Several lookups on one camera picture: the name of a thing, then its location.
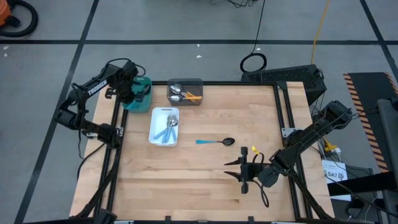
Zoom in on white plastic bin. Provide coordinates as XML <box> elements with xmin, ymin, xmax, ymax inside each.
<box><xmin>148</xmin><ymin>106</ymin><xmax>181</xmax><ymax>147</ymax></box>

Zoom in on teal plastic bin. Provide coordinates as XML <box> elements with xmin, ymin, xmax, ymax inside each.
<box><xmin>121</xmin><ymin>76</ymin><xmax>153</xmax><ymax>114</ymax></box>

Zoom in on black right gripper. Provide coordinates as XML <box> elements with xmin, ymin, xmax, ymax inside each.
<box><xmin>223</xmin><ymin>146</ymin><xmax>266</xmax><ymax>195</ymax></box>

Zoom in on white printed label sheet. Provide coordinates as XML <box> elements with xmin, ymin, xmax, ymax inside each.
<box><xmin>322</xmin><ymin>159</ymin><xmax>352</xmax><ymax>202</ymax></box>

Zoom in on white power strip yellow plugs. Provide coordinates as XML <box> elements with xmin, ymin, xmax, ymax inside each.
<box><xmin>323</xmin><ymin>142</ymin><xmax>342</xmax><ymax>156</ymax></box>

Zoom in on orange shop vacuum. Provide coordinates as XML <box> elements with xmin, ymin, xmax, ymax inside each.
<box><xmin>0</xmin><ymin>0</ymin><xmax>13</xmax><ymax>27</ymax></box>

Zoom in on black vacuum hose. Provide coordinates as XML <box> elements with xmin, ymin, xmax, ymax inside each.
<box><xmin>0</xmin><ymin>0</ymin><xmax>39</xmax><ymax>38</ymax></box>

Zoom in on yellow hanging cable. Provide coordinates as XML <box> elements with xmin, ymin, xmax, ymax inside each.
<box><xmin>310</xmin><ymin>0</ymin><xmax>331</xmax><ymax>65</ymax></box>

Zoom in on dark grey equipment cart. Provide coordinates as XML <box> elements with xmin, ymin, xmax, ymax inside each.
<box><xmin>376</xmin><ymin>98</ymin><xmax>398</xmax><ymax>224</ymax></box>

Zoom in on black computer case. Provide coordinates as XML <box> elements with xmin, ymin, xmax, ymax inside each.
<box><xmin>241</xmin><ymin>64</ymin><xmax>328</xmax><ymax>106</ymax></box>

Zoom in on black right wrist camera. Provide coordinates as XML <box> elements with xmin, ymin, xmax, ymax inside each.
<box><xmin>257</xmin><ymin>167</ymin><xmax>281</xmax><ymax>189</ymax></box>

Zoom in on black coiled hanging cable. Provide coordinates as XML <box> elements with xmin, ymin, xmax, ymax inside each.
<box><xmin>239</xmin><ymin>0</ymin><xmax>267</xmax><ymax>74</ymax></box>

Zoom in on silver metal bracket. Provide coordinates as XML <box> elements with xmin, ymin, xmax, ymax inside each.
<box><xmin>281</xmin><ymin>127</ymin><xmax>300</xmax><ymax>138</ymax></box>

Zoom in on black aluminium table frame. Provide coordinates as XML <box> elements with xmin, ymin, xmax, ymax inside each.
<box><xmin>70</xmin><ymin>70</ymin><xmax>335</xmax><ymax>224</ymax></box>

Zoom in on grey transparent plastic bin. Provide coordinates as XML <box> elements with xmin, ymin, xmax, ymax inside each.
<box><xmin>167</xmin><ymin>77</ymin><xmax>204</xmax><ymax>107</ymax></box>

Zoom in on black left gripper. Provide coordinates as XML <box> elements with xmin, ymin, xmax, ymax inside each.
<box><xmin>104</xmin><ymin>73</ymin><xmax>152</xmax><ymax>105</ymax></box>

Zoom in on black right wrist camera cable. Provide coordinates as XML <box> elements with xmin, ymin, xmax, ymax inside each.
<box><xmin>251</xmin><ymin>179</ymin><xmax>271</xmax><ymax>208</ymax></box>

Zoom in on black mat hazard stripes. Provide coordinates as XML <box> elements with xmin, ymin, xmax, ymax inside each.
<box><xmin>343</xmin><ymin>72</ymin><xmax>398</xmax><ymax>174</ymax></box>

